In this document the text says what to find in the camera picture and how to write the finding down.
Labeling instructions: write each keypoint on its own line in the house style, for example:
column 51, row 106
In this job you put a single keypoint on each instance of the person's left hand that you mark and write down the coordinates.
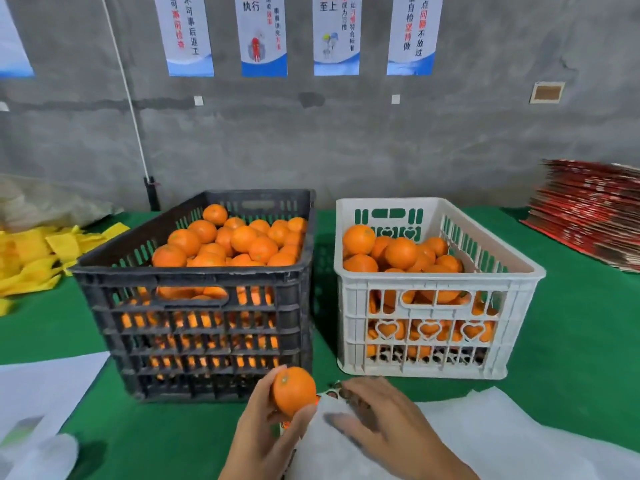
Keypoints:
column 255, row 440

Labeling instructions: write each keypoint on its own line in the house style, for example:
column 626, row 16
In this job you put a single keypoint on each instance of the person's right hand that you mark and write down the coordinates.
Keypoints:
column 400, row 435

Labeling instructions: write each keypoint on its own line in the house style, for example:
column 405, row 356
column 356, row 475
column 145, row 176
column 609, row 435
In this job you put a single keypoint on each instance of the single orange fruit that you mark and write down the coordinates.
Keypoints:
column 295, row 391

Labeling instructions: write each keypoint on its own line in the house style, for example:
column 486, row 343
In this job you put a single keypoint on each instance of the sticker sheet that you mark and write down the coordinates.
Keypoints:
column 325, row 455

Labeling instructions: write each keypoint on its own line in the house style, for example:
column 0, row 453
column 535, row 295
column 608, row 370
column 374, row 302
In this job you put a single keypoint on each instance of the black plastic crate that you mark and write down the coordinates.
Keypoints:
column 290, row 280

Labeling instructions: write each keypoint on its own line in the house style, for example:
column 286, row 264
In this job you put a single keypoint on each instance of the heap of labelled oranges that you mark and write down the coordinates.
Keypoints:
column 360, row 240

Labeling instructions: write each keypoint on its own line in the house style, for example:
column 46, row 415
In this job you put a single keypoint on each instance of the pile of oranges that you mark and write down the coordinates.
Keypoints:
column 185, row 242

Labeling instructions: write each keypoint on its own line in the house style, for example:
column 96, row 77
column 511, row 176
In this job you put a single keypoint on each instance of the white plastic crate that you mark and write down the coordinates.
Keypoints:
column 395, row 204

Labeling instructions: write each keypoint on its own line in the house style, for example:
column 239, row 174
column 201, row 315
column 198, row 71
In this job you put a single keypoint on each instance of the white backing sheet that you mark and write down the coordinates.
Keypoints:
column 530, row 440

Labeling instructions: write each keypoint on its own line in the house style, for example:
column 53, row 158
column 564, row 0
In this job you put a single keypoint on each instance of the green felt table cover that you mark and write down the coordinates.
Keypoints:
column 580, row 345

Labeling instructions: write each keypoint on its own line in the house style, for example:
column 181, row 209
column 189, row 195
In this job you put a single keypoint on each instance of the white handheld controller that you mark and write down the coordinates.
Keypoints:
column 45, row 460

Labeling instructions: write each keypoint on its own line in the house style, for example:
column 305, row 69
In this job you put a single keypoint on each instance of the white printed paper sheet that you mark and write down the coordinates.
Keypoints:
column 50, row 390

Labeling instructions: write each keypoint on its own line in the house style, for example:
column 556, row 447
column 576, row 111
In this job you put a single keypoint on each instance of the pile of yellow bags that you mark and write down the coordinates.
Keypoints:
column 35, row 255

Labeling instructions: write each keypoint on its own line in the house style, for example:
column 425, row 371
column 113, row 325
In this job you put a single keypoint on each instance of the stack of red cardboard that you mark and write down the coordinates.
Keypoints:
column 590, row 215

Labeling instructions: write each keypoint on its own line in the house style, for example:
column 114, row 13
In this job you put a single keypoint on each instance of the beige woven sack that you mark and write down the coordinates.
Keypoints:
column 45, row 205

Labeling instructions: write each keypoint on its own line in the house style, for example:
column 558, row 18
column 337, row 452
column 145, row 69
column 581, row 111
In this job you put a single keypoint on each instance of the white pole with black base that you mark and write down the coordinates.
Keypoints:
column 125, row 95

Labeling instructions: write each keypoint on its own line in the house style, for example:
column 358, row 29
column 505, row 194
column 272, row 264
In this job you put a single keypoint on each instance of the white notice with blue border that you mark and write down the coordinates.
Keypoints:
column 12, row 40

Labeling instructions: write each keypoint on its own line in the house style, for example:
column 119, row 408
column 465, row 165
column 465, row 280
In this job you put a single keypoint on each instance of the beige wall plate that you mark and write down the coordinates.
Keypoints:
column 547, row 93

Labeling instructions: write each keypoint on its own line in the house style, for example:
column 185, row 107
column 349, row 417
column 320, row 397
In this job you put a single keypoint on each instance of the blue white wall poster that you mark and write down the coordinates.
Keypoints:
column 184, row 35
column 262, row 35
column 415, row 35
column 338, row 35

